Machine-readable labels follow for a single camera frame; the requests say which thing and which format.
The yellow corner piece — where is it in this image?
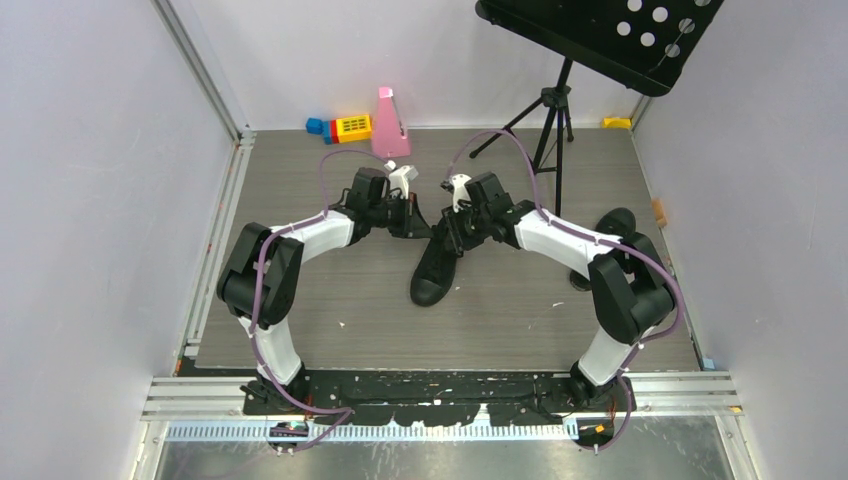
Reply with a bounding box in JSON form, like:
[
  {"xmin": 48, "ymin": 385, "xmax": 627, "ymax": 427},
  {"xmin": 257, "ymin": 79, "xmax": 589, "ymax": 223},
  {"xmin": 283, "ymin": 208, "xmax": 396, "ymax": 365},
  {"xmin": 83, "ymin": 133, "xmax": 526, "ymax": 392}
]
[{"xmin": 601, "ymin": 117, "xmax": 633, "ymax": 130}]

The yellow toy block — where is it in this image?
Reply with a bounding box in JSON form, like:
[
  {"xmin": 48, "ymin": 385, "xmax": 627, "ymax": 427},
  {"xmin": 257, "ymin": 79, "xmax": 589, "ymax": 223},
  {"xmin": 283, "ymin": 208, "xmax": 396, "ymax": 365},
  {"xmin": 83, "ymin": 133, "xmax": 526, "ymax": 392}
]
[{"xmin": 322, "ymin": 114, "xmax": 373, "ymax": 145}]

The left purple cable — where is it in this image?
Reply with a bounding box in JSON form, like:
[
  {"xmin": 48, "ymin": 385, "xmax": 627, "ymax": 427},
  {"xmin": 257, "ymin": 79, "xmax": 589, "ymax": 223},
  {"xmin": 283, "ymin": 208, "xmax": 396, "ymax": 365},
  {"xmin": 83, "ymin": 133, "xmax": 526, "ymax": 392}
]
[{"xmin": 248, "ymin": 148, "xmax": 399, "ymax": 453}]

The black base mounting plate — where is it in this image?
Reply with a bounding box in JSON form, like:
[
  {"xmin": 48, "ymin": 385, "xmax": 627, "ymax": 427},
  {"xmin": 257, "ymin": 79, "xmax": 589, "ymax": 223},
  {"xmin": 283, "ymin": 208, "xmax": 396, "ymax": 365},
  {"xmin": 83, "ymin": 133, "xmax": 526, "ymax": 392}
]
[{"xmin": 240, "ymin": 370, "xmax": 636, "ymax": 427}]

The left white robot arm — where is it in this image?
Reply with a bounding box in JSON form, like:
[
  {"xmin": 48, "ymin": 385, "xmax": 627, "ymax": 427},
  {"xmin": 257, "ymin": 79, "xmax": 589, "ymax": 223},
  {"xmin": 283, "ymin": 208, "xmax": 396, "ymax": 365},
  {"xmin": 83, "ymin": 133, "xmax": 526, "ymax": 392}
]
[{"xmin": 216, "ymin": 165, "xmax": 430, "ymax": 414}]

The small orange block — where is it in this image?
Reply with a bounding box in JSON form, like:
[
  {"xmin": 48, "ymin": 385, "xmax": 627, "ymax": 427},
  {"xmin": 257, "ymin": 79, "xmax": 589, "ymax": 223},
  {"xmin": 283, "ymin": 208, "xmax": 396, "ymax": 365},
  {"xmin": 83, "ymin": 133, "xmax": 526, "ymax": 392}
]
[{"xmin": 651, "ymin": 198, "xmax": 668, "ymax": 229}]

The pink metronome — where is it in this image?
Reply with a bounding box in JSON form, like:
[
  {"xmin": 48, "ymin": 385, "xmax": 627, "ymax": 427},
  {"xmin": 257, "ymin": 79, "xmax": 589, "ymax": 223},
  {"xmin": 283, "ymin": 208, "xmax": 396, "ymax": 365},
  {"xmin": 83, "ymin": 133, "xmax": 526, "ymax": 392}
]
[{"xmin": 371, "ymin": 86, "xmax": 411, "ymax": 159}]

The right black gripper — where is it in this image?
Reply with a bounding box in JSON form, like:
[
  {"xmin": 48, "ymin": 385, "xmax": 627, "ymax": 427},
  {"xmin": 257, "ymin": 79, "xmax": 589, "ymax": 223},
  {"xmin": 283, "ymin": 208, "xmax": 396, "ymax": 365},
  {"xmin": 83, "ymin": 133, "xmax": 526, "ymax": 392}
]
[{"xmin": 442, "ymin": 200, "xmax": 491, "ymax": 254}]

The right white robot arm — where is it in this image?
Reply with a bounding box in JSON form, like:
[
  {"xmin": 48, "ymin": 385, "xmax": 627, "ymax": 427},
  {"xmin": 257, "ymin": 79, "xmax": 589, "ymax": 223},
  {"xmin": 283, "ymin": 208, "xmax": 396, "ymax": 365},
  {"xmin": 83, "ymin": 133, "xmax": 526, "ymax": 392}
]
[{"xmin": 441, "ymin": 172, "xmax": 677, "ymax": 411}]

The black canvas shoe with laces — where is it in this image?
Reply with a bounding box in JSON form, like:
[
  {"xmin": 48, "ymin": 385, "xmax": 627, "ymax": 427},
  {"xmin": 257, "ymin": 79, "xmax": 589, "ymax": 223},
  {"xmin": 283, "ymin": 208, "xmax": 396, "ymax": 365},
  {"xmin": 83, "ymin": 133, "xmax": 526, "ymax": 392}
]
[{"xmin": 409, "ymin": 219, "xmax": 460, "ymax": 307}]

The black music stand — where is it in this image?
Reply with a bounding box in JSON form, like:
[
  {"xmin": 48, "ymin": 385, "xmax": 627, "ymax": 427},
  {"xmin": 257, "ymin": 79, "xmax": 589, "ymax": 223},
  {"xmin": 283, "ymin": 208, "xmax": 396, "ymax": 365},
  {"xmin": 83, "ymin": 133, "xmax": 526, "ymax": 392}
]
[{"xmin": 475, "ymin": 0, "xmax": 722, "ymax": 189}]

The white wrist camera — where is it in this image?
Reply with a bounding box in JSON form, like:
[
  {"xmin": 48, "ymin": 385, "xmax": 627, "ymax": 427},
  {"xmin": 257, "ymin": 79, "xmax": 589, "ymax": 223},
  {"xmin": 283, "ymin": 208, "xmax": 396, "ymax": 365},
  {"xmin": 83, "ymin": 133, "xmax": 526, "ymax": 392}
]
[
  {"xmin": 440, "ymin": 174, "xmax": 472, "ymax": 213},
  {"xmin": 384, "ymin": 160, "xmax": 419, "ymax": 200}
]

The blue toy block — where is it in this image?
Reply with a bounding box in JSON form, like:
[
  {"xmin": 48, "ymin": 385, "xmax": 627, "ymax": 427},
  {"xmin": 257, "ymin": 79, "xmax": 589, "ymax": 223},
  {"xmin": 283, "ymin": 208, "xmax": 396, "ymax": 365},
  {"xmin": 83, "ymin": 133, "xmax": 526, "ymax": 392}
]
[{"xmin": 305, "ymin": 117, "xmax": 324, "ymax": 135}]

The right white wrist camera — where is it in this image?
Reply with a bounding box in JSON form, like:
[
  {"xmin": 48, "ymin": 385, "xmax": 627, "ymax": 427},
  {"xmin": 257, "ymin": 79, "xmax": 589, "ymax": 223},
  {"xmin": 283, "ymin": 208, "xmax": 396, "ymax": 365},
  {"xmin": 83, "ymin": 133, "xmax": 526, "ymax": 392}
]
[{"xmin": 440, "ymin": 174, "xmax": 472, "ymax": 213}]

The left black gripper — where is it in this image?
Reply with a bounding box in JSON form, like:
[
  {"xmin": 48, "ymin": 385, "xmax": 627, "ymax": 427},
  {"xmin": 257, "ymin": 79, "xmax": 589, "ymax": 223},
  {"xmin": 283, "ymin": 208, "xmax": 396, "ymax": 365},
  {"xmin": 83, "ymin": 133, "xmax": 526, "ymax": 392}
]
[{"xmin": 368, "ymin": 192, "xmax": 433, "ymax": 239}]

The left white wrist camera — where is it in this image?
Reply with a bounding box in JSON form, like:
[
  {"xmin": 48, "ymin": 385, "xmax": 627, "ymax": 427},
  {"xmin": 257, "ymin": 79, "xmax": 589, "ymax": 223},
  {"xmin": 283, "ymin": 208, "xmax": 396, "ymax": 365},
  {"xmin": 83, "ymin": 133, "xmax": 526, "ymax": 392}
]
[{"xmin": 384, "ymin": 160, "xmax": 419, "ymax": 200}]

